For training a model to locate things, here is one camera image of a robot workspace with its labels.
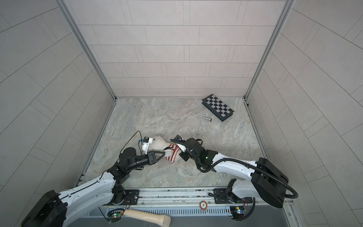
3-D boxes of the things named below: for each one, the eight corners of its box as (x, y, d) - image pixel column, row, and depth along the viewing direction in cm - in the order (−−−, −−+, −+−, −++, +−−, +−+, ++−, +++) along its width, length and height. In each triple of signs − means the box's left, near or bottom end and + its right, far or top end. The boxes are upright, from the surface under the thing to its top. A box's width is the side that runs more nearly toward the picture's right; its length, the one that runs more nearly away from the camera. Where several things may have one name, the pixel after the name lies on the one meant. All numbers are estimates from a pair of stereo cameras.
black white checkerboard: (221, 122, 103) (222, 119, 101) (200, 102, 116) (201, 99, 113) (232, 114, 108) (234, 111, 105) (211, 96, 120) (212, 93, 118)
